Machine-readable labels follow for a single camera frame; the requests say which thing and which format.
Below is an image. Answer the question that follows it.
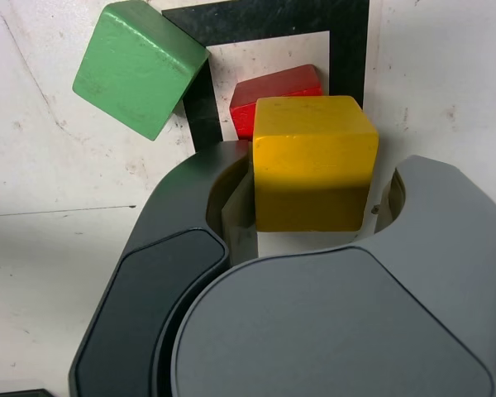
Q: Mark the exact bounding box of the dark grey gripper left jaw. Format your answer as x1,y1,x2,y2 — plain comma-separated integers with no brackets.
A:
68,139,260,397

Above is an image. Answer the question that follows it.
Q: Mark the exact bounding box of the yellow cube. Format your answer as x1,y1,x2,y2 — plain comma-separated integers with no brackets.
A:
251,95,380,233

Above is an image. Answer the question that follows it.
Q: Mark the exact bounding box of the green cube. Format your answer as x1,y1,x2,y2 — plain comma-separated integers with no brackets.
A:
72,0,212,143

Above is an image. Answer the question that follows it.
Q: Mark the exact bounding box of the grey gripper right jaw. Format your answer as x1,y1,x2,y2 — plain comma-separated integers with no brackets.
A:
171,155,496,397

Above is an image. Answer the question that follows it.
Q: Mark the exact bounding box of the black tape square outline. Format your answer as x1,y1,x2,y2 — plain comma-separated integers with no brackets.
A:
161,0,371,155

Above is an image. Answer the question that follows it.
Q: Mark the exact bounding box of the red cube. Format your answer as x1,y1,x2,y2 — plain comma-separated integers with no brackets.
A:
229,64,324,141

